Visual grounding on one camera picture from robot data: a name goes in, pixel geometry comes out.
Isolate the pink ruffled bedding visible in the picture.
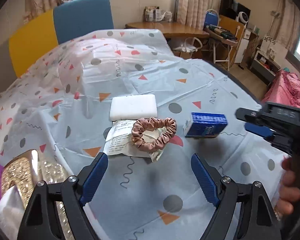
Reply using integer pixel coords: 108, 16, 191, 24
261, 70, 300, 108

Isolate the clear desk organizer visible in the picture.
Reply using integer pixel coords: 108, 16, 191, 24
143, 6, 173, 22

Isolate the white printed wipes packet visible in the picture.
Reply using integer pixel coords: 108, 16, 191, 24
104, 120, 164, 162

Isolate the multicolour sofa backrest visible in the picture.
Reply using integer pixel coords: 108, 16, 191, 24
8, 0, 114, 77

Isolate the blue Tempo tissue pack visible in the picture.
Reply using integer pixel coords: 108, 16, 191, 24
183, 112, 228, 138

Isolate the white sponge block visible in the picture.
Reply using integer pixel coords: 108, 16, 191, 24
109, 94, 158, 121

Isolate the patterned white tablecloth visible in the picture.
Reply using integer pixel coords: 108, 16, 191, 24
0, 30, 285, 239

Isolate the person right hand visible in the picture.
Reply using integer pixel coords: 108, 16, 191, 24
275, 157, 300, 216

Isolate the white fan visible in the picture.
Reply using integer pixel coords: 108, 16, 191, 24
236, 11, 249, 25

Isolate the wooden desk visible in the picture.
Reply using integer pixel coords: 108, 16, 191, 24
125, 22, 210, 38

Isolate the gold ornate tissue box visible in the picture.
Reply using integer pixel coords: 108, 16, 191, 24
1, 149, 75, 240

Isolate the white shelf unit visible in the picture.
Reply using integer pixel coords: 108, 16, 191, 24
250, 35, 288, 85

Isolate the pink satin scrunchie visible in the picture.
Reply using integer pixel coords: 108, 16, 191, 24
131, 118, 177, 153

